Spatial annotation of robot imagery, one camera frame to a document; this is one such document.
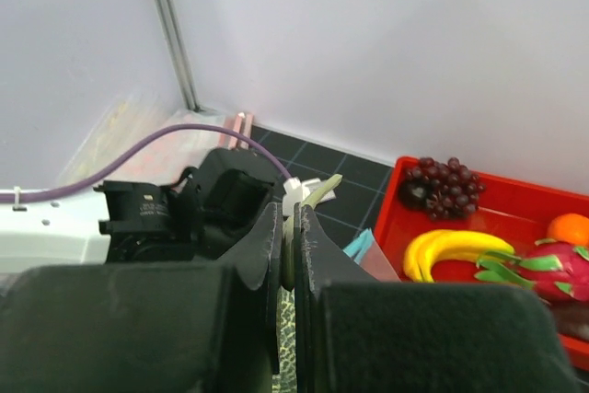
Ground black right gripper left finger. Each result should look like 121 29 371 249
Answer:
1 203 283 392

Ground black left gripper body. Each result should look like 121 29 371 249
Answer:
95 148 279 262

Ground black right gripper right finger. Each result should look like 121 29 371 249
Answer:
294 206 578 392

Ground green netted melon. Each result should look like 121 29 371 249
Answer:
271 182 331 392

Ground clear zip bag blue zipper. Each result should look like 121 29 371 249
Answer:
342 228 400 283

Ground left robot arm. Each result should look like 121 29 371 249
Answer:
1 148 279 279

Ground yellow banana bunch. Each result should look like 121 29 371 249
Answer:
403 229 514 283

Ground purple grape bunch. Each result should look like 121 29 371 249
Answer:
397 157 487 221

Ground red plastic tray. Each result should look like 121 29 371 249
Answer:
375 156 588 370

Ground pink dragon fruit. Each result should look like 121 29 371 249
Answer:
475 240 588 303

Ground orange tangerine back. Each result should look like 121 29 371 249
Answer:
546 214 589 246

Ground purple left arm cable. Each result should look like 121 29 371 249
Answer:
0 123 292 204

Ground left aluminium corner post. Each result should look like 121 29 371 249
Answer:
155 0 202 112

